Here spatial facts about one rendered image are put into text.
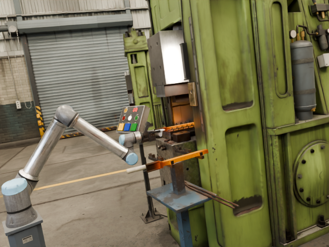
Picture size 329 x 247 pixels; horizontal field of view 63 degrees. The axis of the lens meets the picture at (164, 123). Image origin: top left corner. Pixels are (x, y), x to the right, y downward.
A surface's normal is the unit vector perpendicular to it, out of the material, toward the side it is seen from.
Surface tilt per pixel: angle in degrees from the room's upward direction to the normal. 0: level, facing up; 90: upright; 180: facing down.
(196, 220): 90
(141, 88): 89
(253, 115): 90
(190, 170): 90
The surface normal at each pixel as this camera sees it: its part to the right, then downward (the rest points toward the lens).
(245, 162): 0.36, 0.08
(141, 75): 0.15, 0.10
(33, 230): 0.58, 0.04
